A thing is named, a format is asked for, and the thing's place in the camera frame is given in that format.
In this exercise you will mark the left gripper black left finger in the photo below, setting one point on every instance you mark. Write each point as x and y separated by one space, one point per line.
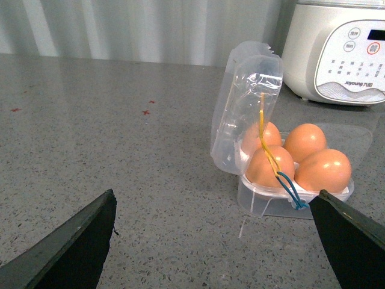
71 256

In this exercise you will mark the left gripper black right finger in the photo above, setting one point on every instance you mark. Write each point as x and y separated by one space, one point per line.
353 243

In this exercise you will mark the brown egg carried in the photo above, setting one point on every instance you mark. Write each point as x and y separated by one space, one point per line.
328 169

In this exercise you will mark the clear plastic egg box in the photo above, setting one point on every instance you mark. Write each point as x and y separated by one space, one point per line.
252 69

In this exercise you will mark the brown egg back right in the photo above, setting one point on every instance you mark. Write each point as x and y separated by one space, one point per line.
305 140

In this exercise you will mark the brown egg front left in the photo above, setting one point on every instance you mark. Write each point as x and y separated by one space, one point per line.
261 172

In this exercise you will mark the blue rubber band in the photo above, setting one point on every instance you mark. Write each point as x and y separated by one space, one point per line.
288 186

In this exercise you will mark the yellow rubber band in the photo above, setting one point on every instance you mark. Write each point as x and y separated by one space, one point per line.
270 157

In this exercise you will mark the white Joyoung blender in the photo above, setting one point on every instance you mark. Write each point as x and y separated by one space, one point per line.
334 52

